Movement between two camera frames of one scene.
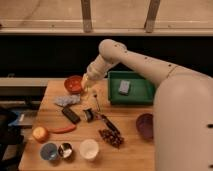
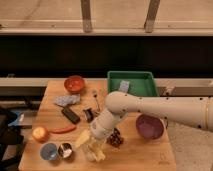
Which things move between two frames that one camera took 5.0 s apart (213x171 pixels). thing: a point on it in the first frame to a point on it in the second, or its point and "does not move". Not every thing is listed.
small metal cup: x=65 y=150 does not move
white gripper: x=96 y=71 to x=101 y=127
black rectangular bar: x=71 y=115 does not move
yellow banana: x=86 y=91 to x=90 y=145
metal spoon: x=95 y=96 does not move
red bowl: x=73 y=84 does not move
